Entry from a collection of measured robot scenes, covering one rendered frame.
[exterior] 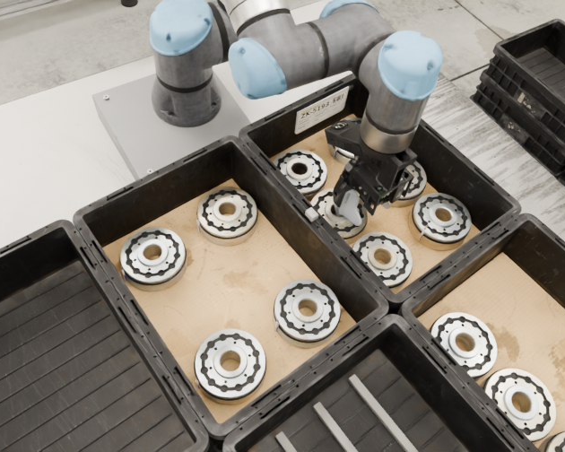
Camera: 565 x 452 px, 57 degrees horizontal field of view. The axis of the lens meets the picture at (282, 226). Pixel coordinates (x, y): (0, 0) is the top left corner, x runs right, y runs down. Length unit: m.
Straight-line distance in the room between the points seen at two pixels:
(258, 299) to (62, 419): 0.33
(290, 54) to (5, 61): 2.09
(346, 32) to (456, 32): 2.20
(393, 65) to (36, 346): 0.64
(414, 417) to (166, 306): 0.41
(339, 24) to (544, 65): 1.36
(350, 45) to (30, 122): 0.83
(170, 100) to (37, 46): 1.61
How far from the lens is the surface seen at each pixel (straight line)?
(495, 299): 0.94
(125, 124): 1.18
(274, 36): 0.67
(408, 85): 0.66
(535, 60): 2.02
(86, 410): 0.82
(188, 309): 0.84
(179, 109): 1.13
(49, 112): 1.33
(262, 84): 0.66
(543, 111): 1.78
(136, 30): 2.69
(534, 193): 1.30
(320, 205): 0.91
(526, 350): 0.93
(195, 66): 1.06
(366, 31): 0.72
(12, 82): 2.55
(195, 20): 1.03
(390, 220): 0.96
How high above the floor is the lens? 1.60
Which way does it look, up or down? 57 degrees down
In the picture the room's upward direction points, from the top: 7 degrees clockwise
